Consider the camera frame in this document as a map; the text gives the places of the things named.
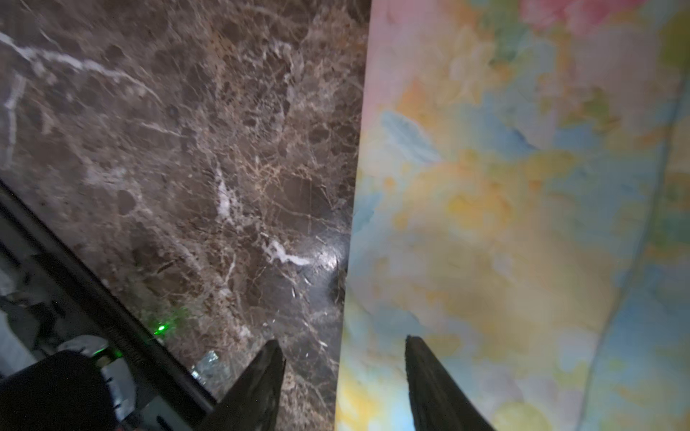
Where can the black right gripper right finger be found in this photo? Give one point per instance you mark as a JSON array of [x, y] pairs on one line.
[[437, 402]]

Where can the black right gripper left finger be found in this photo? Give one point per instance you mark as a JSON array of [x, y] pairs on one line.
[[253, 402]]

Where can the floral pastel skirt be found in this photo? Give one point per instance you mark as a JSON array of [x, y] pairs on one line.
[[522, 204]]

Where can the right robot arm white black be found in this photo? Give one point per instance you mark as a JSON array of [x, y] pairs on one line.
[[70, 390]]

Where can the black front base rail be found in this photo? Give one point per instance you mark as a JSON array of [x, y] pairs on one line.
[[82, 304]]

